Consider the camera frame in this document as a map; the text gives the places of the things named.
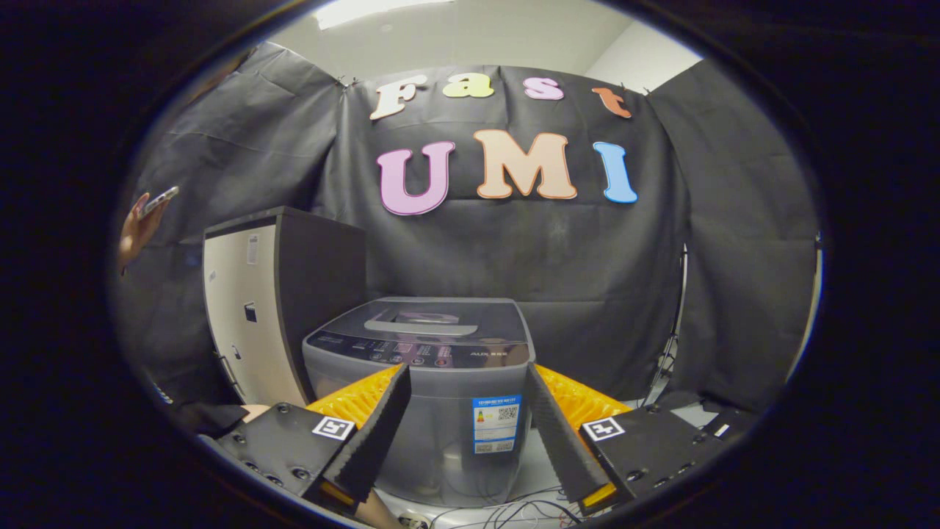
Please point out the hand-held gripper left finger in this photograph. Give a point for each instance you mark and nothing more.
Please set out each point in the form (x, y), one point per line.
(374, 433)

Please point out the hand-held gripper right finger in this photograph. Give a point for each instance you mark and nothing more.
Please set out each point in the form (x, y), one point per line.
(562, 441)

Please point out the grey top-load washing machine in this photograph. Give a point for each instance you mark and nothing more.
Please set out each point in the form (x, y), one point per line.
(455, 397)

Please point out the black light stand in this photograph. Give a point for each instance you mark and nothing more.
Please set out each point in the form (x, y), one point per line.
(670, 345)

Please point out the dark cabinet with beige door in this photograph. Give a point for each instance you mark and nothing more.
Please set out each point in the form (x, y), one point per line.
(316, 279)

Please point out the black backdrop cloth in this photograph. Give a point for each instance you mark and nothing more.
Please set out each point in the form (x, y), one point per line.
(587, 257)

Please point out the ceiling light panel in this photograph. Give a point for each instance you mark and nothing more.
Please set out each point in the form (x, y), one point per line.
(367, 9)

